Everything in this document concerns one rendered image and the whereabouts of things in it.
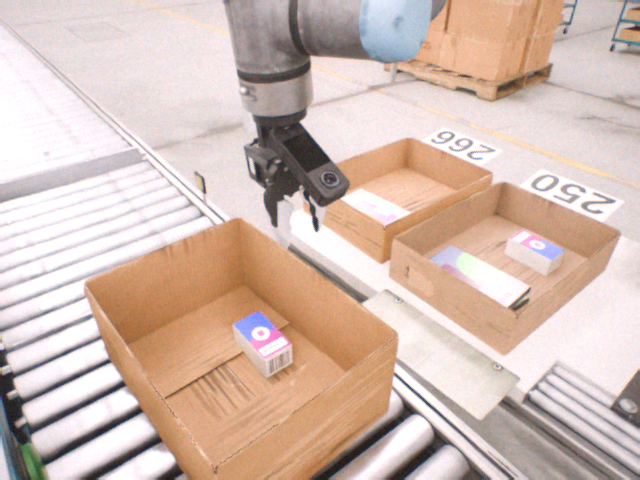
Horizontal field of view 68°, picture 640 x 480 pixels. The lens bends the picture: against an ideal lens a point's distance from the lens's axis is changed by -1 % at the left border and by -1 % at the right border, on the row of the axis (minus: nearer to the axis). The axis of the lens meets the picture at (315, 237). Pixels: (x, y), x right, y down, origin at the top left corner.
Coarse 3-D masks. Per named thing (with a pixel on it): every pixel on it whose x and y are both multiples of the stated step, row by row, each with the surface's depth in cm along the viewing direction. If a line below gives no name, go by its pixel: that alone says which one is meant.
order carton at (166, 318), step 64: (192, 256) 85; (256, 256) 89; (128, 320) 82; (192, 320) 89; (320, 320) 79; (128, 384) 75; (192, 384) 78; (256, 384) 78; (320, 384) 77; (384, 384) 68; (192, 448) 53; (256, 448) 52; (320, 448) 63
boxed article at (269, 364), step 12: (240, 324) 82; (252, 324) 82; (264, 324) 82; (240, 336) 81; (252, 336) 80; (264, 336) 80; (276, 336) 80; (252, 348) 78; (264, 348) 78; (276, 348) 78; (288, 348) 78; (252, 360) 80; (264, 360) 76; (276, 360) 78; (288, 360) 80; (264, 372) 78
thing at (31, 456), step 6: (24, 444) 60; (30, 444) 60; (24, 450) 59; (30, 450) 59; (36, 450) 60; (24, 456) 58; (30, 456) 58; (36, 456) 59; (30, 462) 57; (36, 462) 58; (42, 462) 61; (30, 468) 57; (36, 468) 57; (42, 468) 59; (30, 474) 57; (36, 474) 57; (42, 474) 58; (48, 474) 62
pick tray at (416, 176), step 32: (352, 160) 125; (384, 160) 133; (416, 160) 136; (448, 160) 127; (352, 192) 128; (384, 192) 127; (416, 192) 127; (448, 192) 127; (352, 224) 106; (384, 256) 103
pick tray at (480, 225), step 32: (480, 192) 109; (512, 192) 113; (416, 224) 99; (448, 224) 107; (480, 224) 115; (512, 224) 115; (544, 224) 110; (576, 224) 103; (416, 256) 91; (480, 256) 105; (576, 256) 105; (608, 256) 98; (416, 288) 95; (448, 288) 87; (544, 288) 96; (576, 288) 93; (480, 320) 84; (512, 320) 78; (544, 320) 89
